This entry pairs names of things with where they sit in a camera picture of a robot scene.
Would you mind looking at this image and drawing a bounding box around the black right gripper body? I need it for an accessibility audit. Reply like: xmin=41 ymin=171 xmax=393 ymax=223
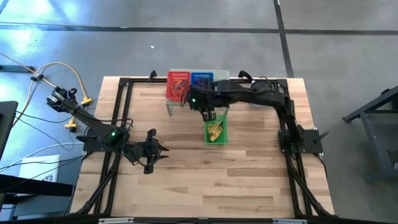
xmin=188 ymin=85 xmax=222 ymax=116

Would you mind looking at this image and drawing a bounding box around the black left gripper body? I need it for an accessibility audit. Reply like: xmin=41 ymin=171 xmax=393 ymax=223
xmin=136 ymin=128 xmax=160 ymax=175

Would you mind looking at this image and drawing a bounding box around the blue plastic basket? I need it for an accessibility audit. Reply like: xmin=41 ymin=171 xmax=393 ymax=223
xmin=190 ymin=72 xmax=215 ymax=88

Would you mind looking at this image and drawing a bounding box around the green plastic basket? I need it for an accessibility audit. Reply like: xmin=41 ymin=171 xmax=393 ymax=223
xmin=203 ymin=114 xmax=229 ymax=146

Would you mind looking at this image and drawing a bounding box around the orange rubber band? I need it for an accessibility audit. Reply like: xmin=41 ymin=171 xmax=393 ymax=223
xmin=170 ymin=79 xmax=189 ymax=95

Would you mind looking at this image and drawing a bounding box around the red plastic basket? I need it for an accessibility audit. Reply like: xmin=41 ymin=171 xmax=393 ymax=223
xmin=165 ymin=70 xmax=192 ymax=103

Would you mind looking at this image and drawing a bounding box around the black desk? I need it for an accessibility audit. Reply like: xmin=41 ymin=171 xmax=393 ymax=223
xmin=0 ymin=174 xmax=74 ymax=220
xmin=0 ymin=100 xmax=19 ymax=159

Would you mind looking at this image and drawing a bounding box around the green perforated metal shelf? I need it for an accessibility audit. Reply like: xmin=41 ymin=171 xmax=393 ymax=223
xmin=166 ymin=68 xmax=231 ymax=116

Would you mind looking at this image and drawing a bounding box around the white box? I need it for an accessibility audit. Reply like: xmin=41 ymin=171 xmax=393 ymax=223
xmin=18 ymin=154 xmax=62 ymax=183

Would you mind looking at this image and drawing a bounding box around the black floor bar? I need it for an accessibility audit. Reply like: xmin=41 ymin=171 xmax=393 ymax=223
xmin=0 ymin=64 xmax=35 ymax=74

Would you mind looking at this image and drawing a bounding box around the dark metal cart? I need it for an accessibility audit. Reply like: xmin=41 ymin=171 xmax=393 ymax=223
xmin=343 ymin=85 xmax=398 ymax=183

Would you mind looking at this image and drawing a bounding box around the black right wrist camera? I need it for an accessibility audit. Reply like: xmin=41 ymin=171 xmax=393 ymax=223
xmin=214 ymin=79 xmax=233 ymax=93

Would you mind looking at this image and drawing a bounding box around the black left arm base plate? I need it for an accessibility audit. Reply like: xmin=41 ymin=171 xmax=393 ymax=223
xmin=76 ymin=127 xmax=128 ymax=153

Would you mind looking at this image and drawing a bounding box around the silver metal bracket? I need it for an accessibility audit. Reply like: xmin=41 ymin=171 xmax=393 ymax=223
xmin=98 ymin=217 xmax=134 ymax=224
xmin=272 ymin=218 xmax=308 ymax=224

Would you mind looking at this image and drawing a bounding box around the yellow extension cord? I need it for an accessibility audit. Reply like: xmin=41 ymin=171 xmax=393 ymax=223
xmin=29 ymin=61 xmax=93 ymax=106
xmin=0 ymin=52 xmax=78 ymax=133

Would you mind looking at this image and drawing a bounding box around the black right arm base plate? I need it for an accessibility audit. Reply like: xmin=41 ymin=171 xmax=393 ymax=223
xmin=277 ymin=128 xmax=330 ymax=155

